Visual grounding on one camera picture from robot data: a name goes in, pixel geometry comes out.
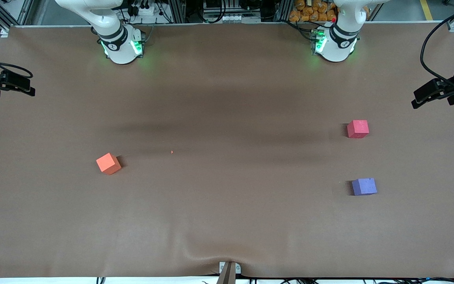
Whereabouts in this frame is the orange packets pile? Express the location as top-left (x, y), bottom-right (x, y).
top-left (289, 0), bottom-right (338, 22)

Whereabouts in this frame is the brown table mat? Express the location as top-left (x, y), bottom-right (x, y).
top-left (0, 22), bottom-right (454, 278)

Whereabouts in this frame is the white power strip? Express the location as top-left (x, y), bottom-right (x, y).
top-left (130, 3), bottom-right (156, 16)

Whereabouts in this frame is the white terminal block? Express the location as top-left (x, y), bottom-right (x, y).
top-left (218, 15), bottom-right (262, 23)

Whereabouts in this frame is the orange foam block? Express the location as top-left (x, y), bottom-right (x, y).
top-left (96, 153), bottom-right (122, 175)

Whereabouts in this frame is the purple foam block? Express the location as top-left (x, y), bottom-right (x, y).
top-left (352, 178), bottom-right (378, 196)

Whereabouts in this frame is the red foam block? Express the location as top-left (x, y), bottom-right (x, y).
top-left (347, 120), bottom-right (370, 139)

